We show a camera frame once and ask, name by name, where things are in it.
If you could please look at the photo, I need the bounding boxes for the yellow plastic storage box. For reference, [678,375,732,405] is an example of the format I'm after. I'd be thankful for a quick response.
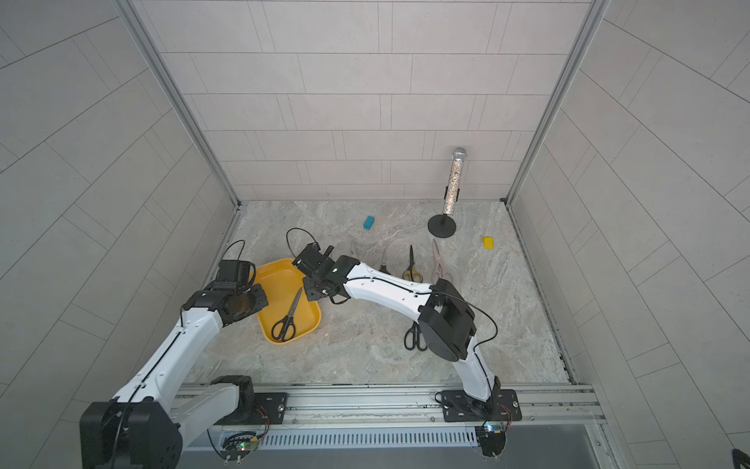
[257,259,321,345]

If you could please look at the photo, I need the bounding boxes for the black handled steel scissors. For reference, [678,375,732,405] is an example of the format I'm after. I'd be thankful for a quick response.
[378,248,390,275]

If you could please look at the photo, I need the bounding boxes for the black handled silver scissors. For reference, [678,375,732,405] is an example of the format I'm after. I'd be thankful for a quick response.
[271,287,303,343]

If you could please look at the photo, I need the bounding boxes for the yellow black handled scissors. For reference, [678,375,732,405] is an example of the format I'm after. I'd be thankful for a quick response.
[402,245,424,283]

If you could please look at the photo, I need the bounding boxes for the black deli scissors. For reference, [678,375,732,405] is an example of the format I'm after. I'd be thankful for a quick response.
[404,322,428,352]

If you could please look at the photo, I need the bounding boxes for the pink handled scissors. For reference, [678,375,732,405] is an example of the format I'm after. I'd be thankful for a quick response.
[432,240,454,285]

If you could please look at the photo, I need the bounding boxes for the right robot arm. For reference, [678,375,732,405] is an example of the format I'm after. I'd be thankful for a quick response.
[292,242,497,403]

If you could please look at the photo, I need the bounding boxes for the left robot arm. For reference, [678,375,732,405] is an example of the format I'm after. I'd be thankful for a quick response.
[79,285,269,468]

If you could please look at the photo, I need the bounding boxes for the glitter microphone on stand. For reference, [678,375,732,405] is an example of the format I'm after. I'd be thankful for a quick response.
[428,148,467,238]

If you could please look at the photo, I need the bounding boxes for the left circuit board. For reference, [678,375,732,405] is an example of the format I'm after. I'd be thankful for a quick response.
[222,431,260,465]

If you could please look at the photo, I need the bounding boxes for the circuit board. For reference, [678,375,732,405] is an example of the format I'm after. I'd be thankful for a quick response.
[222,431,260,465]
[475,426,507,458]

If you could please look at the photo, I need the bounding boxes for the right circuit board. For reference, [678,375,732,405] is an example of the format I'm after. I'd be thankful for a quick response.
[475,426,507,458]

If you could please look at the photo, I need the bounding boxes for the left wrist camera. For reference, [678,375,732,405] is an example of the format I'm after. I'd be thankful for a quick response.
[214,259,256,290]

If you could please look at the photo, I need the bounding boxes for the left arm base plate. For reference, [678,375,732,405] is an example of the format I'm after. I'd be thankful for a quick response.
[216,393,288,426]

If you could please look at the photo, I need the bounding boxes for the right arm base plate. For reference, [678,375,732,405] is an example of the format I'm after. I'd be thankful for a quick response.
[435,389,523,423]

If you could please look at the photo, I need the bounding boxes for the aluminium rail frame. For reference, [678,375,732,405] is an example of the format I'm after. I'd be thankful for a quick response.
[173,384,607,457]

